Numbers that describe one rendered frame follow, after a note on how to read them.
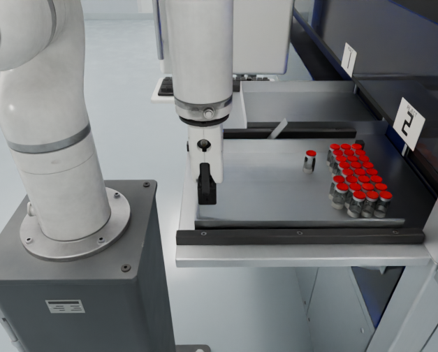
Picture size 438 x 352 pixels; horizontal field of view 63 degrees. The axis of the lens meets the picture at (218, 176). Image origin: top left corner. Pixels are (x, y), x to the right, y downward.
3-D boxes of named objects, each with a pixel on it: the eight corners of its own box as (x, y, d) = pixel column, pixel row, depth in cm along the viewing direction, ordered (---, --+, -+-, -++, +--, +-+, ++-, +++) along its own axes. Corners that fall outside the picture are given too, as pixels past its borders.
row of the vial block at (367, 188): (345, 161, 78) (349, 143, 75) (374, 218, 63) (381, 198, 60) (334, 161, 78) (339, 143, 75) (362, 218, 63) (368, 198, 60)
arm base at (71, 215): (1, 262, 58) (-50, 168, 47) (45, 189, 73) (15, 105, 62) (119, 261, 58) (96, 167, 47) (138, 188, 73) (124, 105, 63)
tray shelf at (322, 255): (346, 91, 114) (347, 85, 113) (476, 265, 57) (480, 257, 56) (194, 91, 113) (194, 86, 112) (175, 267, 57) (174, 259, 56)
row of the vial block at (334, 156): (334, 161, 78) (339, 143, 75) (362, 218, 63) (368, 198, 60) (324, 161, 78) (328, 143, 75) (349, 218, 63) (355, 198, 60)
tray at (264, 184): (351, 152, 81) (355, 138, 79) (398, 235, 60) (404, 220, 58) (200, 152, 81) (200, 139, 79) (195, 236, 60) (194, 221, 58)
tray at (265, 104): (352, 91, 109) (354, 80, 107) (385, 134, 88) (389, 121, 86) (239, 91, 108) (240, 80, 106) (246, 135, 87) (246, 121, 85)
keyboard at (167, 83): (269, 82, 135) (269, 75, 133) (273, 97, 124) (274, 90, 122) (163, 81, 136) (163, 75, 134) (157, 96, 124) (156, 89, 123)
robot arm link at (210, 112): (233, 105, 48) (233, 126, 49) (231, 80, 55) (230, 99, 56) (170, 107, 48) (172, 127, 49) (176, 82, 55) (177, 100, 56)
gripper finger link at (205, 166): (209, 192, 52) (209, 193, 58) (208, 140, 53) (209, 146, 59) (200, 192, 52) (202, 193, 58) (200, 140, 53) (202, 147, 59)
